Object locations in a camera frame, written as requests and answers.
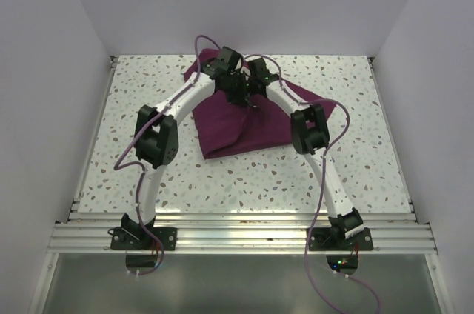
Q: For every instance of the purple cloth mat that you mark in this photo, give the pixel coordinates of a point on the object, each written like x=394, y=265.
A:
x=228, y=130

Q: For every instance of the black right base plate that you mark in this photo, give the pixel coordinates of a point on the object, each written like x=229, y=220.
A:
x=321, y=239

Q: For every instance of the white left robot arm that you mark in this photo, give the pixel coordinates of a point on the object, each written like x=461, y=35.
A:
x=155, y=142

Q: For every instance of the aluminium rail frame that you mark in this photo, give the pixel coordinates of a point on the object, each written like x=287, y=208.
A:
x=241, y=221

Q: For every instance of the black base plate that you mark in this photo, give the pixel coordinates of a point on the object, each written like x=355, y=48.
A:
x=122, y=240
x=321, y=239

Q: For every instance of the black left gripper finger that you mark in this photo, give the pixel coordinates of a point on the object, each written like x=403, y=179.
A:
x=232, y=101
x=242, y=101

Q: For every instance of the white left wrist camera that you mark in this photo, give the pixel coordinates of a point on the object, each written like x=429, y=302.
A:
x=244, y=69

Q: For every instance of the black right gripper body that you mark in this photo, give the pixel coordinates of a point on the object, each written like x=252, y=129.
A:
x=251, y=87

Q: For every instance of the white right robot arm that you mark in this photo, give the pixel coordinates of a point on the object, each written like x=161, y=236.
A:
x=311, y=138

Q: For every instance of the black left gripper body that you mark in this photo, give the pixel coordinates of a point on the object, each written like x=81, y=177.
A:
x=236, y=86

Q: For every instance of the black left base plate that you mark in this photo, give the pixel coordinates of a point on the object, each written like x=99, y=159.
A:
x=122, y=240

